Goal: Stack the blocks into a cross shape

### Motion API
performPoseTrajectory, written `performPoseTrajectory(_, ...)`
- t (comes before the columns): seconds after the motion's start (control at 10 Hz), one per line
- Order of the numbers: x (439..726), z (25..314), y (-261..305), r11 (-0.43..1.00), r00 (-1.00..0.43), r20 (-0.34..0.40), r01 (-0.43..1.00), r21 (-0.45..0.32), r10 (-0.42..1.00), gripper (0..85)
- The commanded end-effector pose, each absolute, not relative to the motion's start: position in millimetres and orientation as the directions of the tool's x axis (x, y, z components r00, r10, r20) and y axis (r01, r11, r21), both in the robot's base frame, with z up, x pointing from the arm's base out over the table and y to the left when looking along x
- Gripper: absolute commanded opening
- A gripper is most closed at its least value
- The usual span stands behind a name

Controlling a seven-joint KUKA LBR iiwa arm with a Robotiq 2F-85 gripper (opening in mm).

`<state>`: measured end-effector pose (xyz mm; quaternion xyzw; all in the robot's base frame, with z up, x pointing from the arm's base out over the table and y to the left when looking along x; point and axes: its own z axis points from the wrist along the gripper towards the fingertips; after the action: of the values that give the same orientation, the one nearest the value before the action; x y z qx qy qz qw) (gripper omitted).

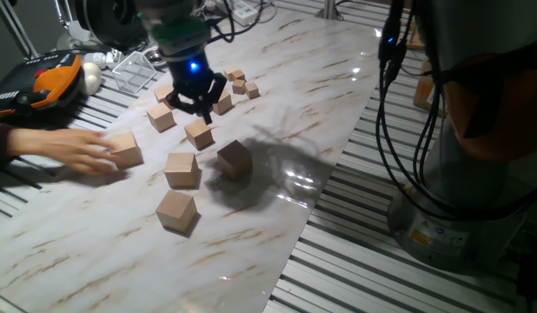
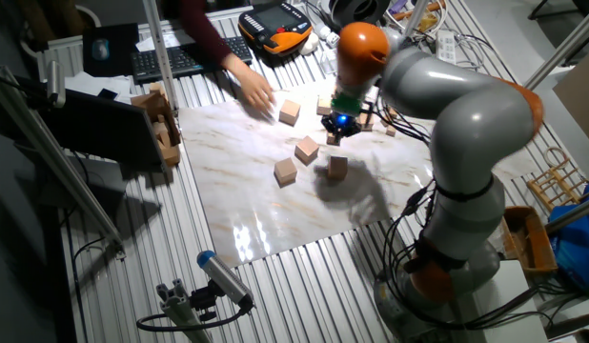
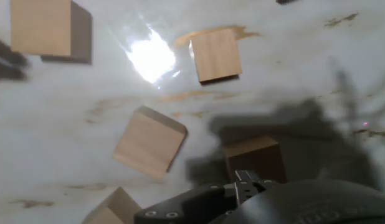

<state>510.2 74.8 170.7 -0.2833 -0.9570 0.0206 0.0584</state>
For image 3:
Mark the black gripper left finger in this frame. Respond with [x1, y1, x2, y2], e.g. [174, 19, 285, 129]
[133, 183, 237, 224]

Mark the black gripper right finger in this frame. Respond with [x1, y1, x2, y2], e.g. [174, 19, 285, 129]
[234, 169, 280, 202]

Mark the large wooden cube block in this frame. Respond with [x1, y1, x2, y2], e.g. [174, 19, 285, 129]
[222, 135, 288, 184]
[81, 186, 143, 224]
[112, 105, 189, 181]
[9, 0, 93, 65]
[188, 27, 244, 84]

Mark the white marble pattern mat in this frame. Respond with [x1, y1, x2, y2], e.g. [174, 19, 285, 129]
[0, 0, 385, 224]

